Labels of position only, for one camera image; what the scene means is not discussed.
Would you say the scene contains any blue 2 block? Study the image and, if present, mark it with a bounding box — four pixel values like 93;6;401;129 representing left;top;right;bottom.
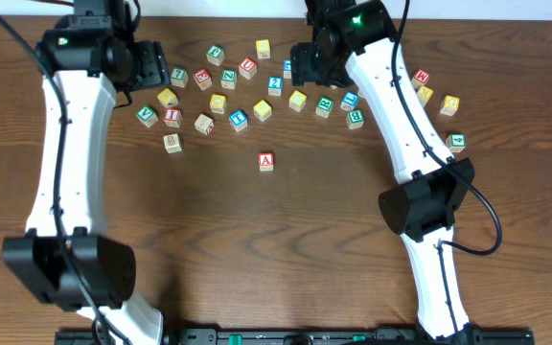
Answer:
267;77;284;96

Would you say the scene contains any red I block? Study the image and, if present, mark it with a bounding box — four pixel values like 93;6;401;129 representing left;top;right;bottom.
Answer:
164;108;182;127

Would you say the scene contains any red A block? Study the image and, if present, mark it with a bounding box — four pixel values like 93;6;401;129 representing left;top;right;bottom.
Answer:
259;152;274;172

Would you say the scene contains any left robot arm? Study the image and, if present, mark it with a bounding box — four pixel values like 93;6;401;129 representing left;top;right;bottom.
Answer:
2;0;169;344

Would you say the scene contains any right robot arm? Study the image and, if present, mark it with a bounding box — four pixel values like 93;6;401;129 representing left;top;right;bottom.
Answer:
290;0;474;344

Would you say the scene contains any blue 1 block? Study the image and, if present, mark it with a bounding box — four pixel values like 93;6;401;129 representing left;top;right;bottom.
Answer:
283;59;291;79

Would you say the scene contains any green 7 block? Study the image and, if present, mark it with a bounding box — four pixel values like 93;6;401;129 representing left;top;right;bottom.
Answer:
171;67;188;88

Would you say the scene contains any yellow X block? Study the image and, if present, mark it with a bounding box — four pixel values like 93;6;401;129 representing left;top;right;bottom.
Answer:
157;87;179;108

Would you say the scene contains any yellow turtle block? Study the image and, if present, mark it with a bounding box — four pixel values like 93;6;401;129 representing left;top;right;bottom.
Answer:
289;90;307;112

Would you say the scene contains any green R block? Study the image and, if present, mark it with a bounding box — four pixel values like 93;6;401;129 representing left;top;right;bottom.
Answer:
315;96;334;118

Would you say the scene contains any green V block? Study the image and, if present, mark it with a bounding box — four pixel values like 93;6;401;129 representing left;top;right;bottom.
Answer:
136;105;158;127

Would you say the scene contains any yellow block top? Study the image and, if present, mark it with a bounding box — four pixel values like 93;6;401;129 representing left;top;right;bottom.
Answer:
256;39;271;59

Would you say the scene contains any red E block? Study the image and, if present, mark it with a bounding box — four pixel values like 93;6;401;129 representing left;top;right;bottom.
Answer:
193;68;213;90

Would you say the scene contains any blue L block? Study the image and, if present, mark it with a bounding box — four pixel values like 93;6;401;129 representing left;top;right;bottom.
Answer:
340;91;359;112

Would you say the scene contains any red U block left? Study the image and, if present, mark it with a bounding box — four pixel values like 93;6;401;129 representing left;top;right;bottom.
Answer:
239;57;258;80

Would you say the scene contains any yellow ladybug block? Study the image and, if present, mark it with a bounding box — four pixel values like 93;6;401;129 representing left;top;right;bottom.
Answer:
253;100;272;122

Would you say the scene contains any green J block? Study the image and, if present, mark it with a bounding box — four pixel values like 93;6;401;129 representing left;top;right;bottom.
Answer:
206;44;225;66

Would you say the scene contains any green B block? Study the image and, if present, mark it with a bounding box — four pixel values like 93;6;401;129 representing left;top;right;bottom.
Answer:
346;109;365;129

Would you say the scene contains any yellow O block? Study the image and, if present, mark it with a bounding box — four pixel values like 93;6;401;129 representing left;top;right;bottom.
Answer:
210;94;227;114

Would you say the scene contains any plain I wooden block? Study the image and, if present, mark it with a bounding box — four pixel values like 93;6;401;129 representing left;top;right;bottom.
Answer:
195;113;215;136

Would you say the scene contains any pineapple K wooden block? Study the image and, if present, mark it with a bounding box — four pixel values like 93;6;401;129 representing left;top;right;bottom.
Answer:
163;133;183;153

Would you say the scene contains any green Z block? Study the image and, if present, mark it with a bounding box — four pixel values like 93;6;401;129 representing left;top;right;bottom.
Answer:
220;69;237;89

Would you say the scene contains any blue T block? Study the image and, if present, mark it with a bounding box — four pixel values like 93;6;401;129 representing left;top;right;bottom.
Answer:
229;109;248;132

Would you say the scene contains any red M block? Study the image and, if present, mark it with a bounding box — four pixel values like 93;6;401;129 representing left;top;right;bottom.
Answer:
411;69;430;89

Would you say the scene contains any yellow K block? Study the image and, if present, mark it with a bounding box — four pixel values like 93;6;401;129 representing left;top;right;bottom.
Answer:
416;85;434;107

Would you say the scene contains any yellow G block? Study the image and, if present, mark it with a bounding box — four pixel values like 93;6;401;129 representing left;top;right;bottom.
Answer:
440;95;460;116

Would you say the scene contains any green 4 block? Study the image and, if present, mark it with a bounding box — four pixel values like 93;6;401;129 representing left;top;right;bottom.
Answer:
446;133;467;153

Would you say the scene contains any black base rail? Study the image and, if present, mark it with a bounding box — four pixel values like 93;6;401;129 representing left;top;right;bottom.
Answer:
54;326;536;345

